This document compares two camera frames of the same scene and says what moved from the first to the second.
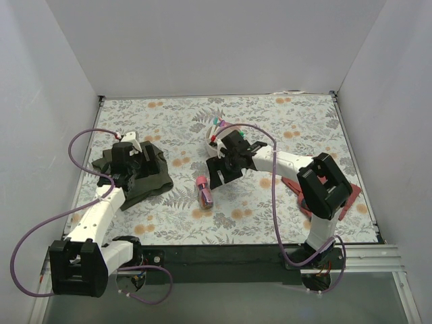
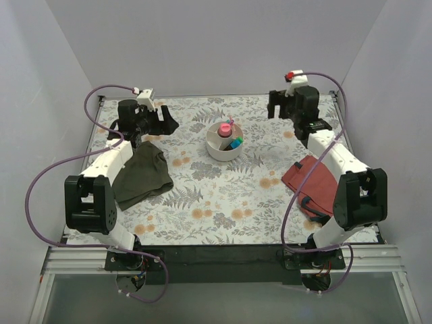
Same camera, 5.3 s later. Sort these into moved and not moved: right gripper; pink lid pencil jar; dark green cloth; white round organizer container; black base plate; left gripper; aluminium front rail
Moved: pink lid pencil jar; right gripper; left gripper
Not moved: aluminium front rail; dark green cloth; white round organizer container; black base plate
